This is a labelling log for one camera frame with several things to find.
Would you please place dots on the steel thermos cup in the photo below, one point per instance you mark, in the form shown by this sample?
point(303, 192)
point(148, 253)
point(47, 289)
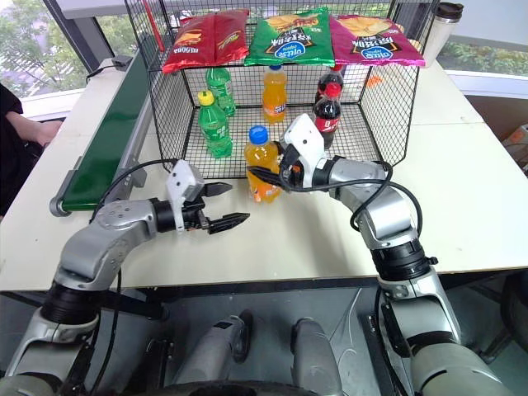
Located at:
point(441, 33)

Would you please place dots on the green conveyor belt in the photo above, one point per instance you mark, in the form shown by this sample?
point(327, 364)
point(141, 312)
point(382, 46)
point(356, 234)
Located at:
point(111, 123)

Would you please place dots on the cardboard box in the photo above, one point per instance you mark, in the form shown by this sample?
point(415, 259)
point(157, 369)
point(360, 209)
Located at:
point(517, 144)

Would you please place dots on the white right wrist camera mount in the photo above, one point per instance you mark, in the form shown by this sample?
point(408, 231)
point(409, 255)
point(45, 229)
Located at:
point(307, 138)

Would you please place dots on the green chips bag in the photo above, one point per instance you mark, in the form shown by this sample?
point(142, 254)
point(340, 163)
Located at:
point(288, 39)

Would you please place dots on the magenta chips bag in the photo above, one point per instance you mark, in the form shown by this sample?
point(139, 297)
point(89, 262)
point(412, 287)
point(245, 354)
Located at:
point(371, 41)

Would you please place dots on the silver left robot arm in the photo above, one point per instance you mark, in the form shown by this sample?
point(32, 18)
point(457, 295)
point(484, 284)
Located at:
point(103, 231)

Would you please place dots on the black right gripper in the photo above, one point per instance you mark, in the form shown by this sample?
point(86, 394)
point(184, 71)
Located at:
point(292, 169)

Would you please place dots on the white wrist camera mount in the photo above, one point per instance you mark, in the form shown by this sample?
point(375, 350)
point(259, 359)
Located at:
point(307, 138)
point(181, 181)

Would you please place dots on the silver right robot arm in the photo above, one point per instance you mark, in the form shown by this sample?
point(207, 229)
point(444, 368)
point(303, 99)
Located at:
point(387, 206)

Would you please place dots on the red chips bag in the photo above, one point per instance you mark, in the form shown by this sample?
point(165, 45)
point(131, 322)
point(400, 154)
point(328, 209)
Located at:
point(206, 39)

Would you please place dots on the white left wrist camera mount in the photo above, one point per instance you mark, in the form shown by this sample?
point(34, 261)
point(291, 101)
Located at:
point(181, 181)

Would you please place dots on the small orange object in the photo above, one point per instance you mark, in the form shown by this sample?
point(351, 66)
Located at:
point(375, 80)

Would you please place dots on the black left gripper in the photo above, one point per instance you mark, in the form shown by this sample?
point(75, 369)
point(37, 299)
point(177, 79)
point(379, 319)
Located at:
point(194, 216)

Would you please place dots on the black power adapter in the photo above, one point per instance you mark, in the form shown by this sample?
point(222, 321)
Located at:
point(121, 61)

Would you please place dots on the cola bottle red label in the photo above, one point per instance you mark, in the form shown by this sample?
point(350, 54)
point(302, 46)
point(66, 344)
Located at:
point(332, 78)
point(328, 117)

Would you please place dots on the green soda bottle yellow cap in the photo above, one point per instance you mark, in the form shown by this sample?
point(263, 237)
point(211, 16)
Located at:
point(214, 132)

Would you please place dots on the red strip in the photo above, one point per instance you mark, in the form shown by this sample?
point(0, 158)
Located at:
point(157, 24)

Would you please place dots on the silver robot leg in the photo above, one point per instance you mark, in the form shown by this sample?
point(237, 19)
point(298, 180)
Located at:
point(313, 354)
point(214, 350)

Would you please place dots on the orange soda bottle blue cap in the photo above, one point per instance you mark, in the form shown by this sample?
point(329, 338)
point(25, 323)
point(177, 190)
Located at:
point(260, 158)

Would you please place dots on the person in black clothes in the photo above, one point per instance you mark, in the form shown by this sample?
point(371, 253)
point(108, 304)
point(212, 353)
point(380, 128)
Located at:
point(16, 140)

